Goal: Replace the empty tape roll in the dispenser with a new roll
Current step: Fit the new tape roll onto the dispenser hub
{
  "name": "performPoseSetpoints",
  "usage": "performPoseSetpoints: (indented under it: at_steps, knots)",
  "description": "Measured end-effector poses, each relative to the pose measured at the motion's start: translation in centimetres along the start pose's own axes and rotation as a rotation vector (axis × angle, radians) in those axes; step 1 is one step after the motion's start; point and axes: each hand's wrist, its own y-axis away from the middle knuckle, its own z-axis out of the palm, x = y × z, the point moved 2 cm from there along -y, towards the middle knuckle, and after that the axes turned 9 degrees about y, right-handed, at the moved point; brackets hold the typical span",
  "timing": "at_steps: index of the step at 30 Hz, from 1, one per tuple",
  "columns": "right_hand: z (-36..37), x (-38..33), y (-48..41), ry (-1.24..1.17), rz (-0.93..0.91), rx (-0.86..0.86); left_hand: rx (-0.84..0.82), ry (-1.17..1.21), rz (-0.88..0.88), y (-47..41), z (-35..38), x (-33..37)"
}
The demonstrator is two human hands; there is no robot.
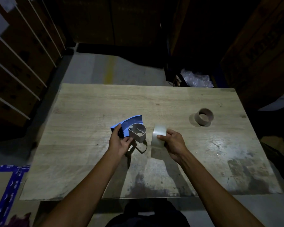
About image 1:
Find person's right hand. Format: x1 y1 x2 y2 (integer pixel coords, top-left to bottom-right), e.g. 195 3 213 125
157 129 189 163

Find person's left hand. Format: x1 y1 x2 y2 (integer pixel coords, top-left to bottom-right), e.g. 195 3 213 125
108 123 134 160

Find clear tape roll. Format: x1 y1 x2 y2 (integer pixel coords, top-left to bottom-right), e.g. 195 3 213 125
151 124 168 147

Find blue tape dispenser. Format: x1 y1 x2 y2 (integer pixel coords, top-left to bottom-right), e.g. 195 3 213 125
110 114 148 154

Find cardboard tape core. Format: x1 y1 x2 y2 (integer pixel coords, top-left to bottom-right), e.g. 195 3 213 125
194 108 214 127

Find person's left forearm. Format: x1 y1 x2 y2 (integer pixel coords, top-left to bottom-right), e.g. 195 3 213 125
39 148 120 227

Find person's right forearm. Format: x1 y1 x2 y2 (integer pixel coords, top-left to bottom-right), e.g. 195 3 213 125
177 150 265 227

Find person's dark trousers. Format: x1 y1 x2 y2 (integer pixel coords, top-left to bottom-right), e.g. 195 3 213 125
105 198 191 227

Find black plastic bin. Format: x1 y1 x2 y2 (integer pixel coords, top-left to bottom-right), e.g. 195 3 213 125
164 66 187 87

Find clear plastic wrap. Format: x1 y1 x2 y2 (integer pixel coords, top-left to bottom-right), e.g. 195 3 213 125
180 68 214 88

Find flat brown cardboard piece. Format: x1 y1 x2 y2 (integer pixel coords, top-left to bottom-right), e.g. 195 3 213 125
260 133 284 152

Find white flat sheet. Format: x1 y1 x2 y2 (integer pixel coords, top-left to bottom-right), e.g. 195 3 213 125
258 92 284 111

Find large printed cardboard box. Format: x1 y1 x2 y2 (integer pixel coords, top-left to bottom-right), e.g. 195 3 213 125
220 0 284 109

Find plain brown cardboard boxes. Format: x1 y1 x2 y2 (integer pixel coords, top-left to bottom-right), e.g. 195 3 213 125
41 0 171 45

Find maroon cloth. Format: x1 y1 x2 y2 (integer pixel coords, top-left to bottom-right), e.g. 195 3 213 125
4 212 31 227

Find small printed white label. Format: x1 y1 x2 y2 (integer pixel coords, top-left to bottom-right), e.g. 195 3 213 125
0 0 17 11

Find cardboard cartons with white straps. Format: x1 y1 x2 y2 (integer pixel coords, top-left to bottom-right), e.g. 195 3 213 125
0 0 67 127

